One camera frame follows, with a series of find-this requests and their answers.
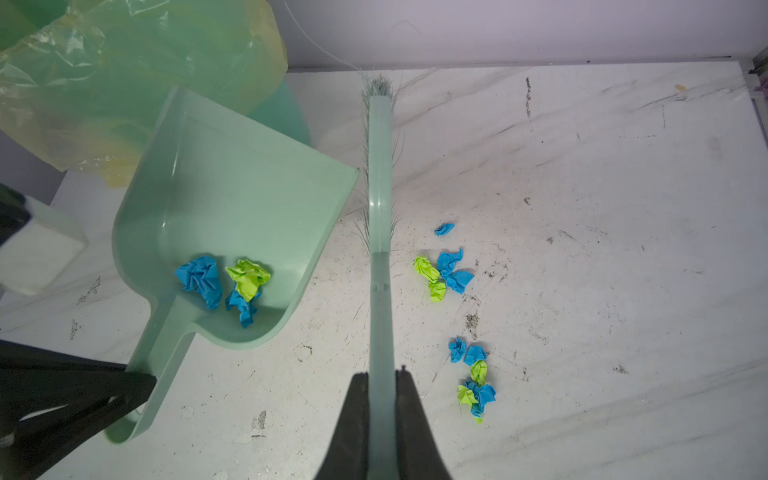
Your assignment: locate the paper scrap cluster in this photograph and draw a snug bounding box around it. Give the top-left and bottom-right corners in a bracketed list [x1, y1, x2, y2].
[448, 337, 497, 424]
[413, 248, 475, 303]

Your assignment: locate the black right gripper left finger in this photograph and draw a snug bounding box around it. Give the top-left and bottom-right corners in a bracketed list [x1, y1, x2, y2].
[315, 373, 369, 480]

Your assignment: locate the green plastic dustpan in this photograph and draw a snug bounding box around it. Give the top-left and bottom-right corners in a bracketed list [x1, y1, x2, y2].
[105, 87, 359, 444]

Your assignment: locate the yellow-green bin liner bag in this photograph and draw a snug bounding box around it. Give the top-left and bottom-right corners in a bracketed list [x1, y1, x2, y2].
[1, 0, 287, 187]

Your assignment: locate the green-blue scrap in dustpan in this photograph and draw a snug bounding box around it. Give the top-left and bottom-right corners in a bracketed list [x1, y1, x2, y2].
[225, 258, 271, 329]

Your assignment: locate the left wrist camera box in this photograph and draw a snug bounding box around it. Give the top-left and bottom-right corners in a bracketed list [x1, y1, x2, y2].
[1, 196, 88, 296]

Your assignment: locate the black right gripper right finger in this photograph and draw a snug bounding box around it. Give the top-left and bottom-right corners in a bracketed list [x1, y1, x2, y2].
[395, 367, 452, 480]

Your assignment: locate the paper scrap cluster upper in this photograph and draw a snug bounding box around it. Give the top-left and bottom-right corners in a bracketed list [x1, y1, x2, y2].
[413, 248, 475, 303]

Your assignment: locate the blue scrap in dustpan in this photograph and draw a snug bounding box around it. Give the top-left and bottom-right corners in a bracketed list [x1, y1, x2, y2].
[175, 256, 223, 310]

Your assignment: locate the paper scrap cluster right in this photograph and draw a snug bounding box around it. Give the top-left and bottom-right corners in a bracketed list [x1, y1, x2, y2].
[448, 337, 497, 424]

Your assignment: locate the green plastic trash bin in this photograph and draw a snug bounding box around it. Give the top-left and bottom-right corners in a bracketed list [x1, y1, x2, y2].
[247, 81, 311, 146]

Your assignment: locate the green hand brush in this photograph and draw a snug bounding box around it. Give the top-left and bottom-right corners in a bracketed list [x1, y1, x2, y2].
[362, 75, 399, 479]

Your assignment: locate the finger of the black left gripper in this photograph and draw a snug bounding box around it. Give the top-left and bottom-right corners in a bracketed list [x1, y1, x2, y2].
[1, 340, 157, 479]

